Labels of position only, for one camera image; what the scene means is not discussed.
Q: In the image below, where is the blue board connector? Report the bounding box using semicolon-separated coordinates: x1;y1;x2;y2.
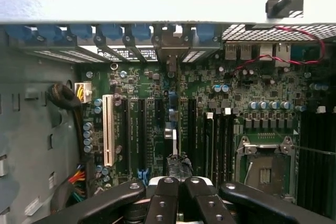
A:
136;168;151;187

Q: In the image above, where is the black RAM slots bank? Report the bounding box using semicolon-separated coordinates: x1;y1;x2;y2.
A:
203;111;236;187

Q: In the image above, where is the metal CPU socket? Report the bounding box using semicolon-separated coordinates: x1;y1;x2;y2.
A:
234;134;299;204

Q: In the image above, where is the black expansion slot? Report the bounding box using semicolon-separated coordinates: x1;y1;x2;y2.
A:
186;98;198;177
119;98;132;174
136;98;148;176
154;98;165;130

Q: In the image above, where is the white expansion slot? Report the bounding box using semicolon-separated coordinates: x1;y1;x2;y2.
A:
101;94;117;167

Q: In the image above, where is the green motherboard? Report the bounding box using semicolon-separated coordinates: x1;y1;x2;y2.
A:
75;60;336;205

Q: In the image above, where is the thin metal locking lever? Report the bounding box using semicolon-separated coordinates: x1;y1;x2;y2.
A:
290;144;336;156

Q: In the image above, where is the white power connector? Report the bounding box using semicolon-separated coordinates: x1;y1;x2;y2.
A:
74;81;93;104

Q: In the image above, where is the grey metal PC case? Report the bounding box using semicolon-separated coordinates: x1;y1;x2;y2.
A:
0;0;336;224

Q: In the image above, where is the silver rear port block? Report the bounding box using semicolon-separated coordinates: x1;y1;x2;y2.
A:
224;41;292;68

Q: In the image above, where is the blue slot retention clip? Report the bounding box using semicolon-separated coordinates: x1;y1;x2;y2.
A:
4;24;34;41
69;24;93;41
194;24;218;41
101;24;123;40
130;24;152;40
38;24;69;45

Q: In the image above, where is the black case latch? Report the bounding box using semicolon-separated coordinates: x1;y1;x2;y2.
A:
265;0;305;19

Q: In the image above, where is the coloured wire bundle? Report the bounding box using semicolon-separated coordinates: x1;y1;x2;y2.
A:
67;164;88;201

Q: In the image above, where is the black sleeved cable bundle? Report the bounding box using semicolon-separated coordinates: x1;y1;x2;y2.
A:
46;83;97;197

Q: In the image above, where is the red and black twisted wire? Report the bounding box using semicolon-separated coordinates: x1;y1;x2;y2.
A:
230;25;327;78

